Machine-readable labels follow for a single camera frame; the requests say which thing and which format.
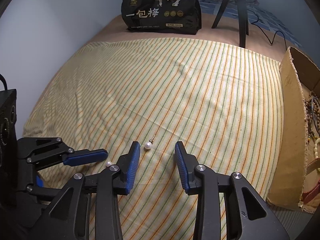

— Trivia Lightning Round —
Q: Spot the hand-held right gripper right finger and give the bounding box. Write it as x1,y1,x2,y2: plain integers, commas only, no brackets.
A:
174,141,290,240

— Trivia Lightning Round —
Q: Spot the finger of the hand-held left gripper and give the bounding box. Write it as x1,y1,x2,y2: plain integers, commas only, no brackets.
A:
25,175,64,202
17,137,108,167

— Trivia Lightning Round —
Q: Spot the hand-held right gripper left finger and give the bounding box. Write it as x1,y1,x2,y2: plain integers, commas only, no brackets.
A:
35,141,141,240

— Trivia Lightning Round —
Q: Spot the cardboard box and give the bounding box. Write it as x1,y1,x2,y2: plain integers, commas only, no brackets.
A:
266,46,320,213

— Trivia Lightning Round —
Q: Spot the white pearl necklace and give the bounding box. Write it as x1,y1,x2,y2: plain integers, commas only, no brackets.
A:
313,137,320,160

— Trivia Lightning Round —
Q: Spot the brown wooden bead necklace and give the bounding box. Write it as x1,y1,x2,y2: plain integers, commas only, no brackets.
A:
303,90,320,133

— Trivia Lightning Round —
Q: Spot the yellow striped cloth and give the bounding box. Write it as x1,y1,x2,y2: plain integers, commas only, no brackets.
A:
22,37,309,240

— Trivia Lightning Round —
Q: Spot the tan blanket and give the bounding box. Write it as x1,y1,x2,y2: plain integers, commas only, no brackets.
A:
85,11,288,63

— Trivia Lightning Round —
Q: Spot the black snack bag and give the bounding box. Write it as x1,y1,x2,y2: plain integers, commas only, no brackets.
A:
121,0,202,35

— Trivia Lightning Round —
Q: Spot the black tripod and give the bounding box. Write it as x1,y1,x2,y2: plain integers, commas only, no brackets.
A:
211,0,251,49

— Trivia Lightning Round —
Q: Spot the blue patterned bed sheet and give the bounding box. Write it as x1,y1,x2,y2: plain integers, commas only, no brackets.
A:
199,0,302,48

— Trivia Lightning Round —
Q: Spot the black power cable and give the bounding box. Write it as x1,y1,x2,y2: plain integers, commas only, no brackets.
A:
250,5,296,48

